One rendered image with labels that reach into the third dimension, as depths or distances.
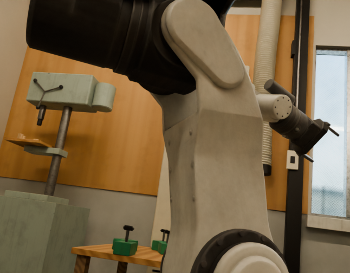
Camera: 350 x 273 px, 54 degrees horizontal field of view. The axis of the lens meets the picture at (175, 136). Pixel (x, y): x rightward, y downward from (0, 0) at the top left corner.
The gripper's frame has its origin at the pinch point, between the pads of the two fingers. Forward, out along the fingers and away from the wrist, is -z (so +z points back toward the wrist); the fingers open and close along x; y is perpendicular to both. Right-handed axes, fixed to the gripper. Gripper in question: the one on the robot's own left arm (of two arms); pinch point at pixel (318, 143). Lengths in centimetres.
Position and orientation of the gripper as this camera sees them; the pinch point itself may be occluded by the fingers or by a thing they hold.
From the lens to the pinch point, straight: 113.7
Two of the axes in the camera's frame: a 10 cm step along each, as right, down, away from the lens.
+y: -1.7, -4.8, 8.6
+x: 5.9, -7.5, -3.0
